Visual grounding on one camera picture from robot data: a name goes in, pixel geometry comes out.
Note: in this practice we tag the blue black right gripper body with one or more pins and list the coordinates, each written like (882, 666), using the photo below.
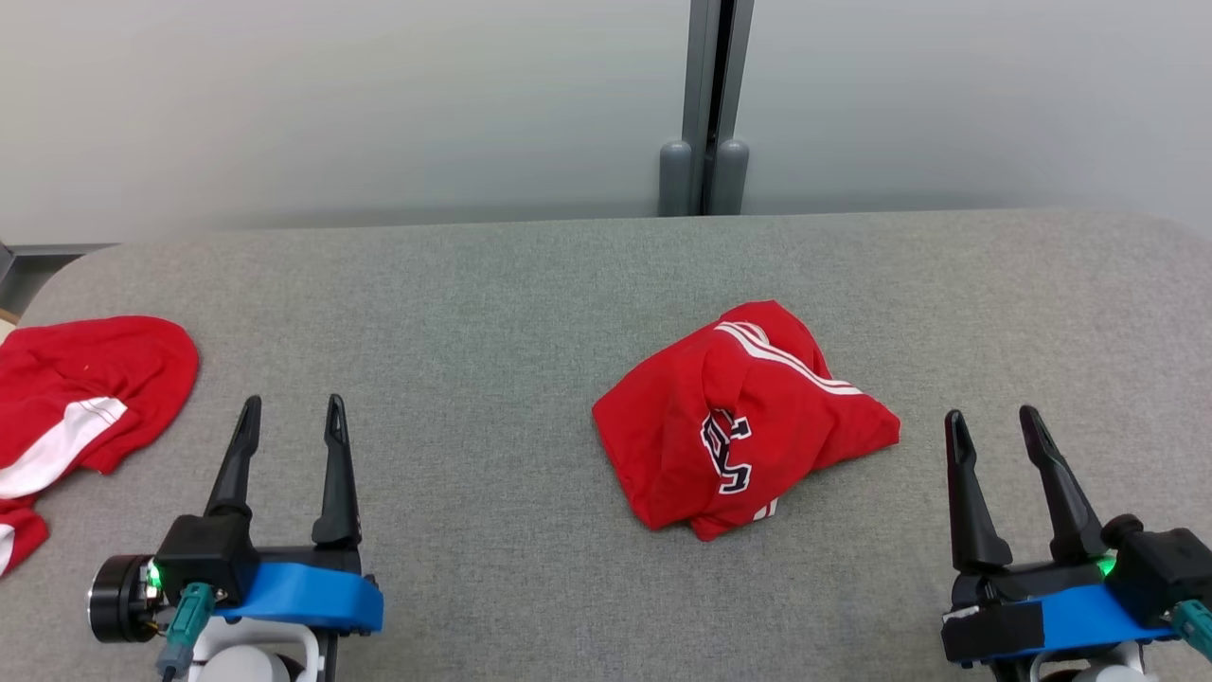
(1070, 616)

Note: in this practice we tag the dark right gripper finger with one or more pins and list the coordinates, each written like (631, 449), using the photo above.
(971, 511)
(1065, 502)

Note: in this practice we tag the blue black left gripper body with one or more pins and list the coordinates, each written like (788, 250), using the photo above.
(303, 595)

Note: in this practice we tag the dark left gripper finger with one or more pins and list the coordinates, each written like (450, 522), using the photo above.
(336, 483)
(232, 474)

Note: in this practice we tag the red shorts with white stripe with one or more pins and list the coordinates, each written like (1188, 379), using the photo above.
(95, 369)

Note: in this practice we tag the red jersey with number print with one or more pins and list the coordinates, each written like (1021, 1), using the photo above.
(663, 445)

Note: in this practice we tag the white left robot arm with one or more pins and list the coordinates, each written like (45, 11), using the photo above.
(256, 658)

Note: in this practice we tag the black round left wrist flange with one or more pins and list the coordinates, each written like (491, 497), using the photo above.
(114, 599)

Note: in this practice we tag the grey round partition foot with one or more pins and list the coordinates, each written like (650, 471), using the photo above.
(730, 180)
(676, 180)

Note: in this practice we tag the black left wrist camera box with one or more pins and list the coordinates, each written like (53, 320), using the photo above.
(204, 554)

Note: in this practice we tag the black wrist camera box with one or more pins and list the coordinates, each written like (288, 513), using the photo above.
(204, 554)
(1165, 568)

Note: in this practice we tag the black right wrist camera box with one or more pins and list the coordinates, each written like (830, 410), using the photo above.
(1165, 568)

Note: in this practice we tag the grey wall base rail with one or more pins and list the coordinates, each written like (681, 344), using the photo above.
(66, 250)

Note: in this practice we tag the grey single partition post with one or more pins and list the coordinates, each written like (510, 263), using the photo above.
(5, 263)

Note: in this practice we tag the grey double partition post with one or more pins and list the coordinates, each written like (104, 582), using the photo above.
(717, 76)

